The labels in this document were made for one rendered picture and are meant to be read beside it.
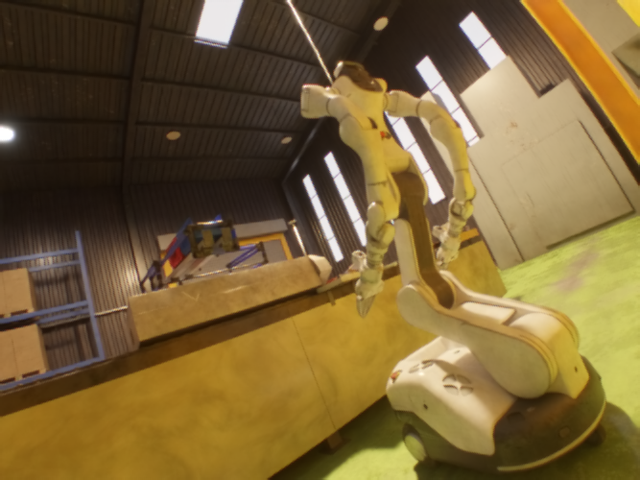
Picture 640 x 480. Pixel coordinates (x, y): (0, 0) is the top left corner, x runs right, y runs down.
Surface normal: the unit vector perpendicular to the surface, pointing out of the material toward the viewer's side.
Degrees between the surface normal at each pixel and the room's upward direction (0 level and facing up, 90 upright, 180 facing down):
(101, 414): 90
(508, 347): 89
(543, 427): 71
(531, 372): 90
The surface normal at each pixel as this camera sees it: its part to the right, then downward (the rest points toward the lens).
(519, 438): -0.52, -0.35
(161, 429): 0.57, -0.42
